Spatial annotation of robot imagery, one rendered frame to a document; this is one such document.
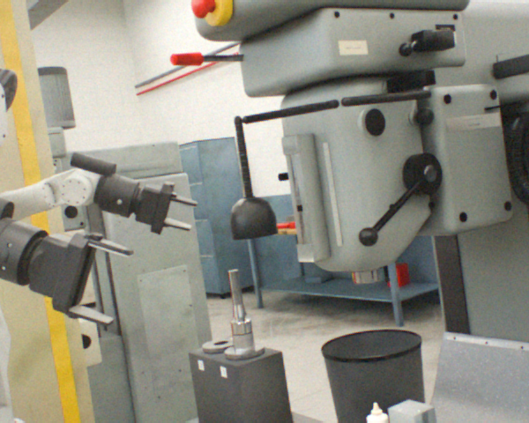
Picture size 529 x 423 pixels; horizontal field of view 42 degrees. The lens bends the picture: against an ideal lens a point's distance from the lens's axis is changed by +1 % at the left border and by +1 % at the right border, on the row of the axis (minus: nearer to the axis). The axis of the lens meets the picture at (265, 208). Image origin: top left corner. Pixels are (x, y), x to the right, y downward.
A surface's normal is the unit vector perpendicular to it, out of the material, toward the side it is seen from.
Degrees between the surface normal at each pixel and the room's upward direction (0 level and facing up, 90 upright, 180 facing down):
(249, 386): 90
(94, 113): 90
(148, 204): 103
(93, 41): 90
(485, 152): 90
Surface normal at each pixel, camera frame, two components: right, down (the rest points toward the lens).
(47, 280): -0.15, 0.06
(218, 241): 0.59, -0.04
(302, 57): -0.79, 0.15
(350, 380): -0.54, 0.19
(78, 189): -0.01, 0.29
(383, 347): -0.37, 0.04
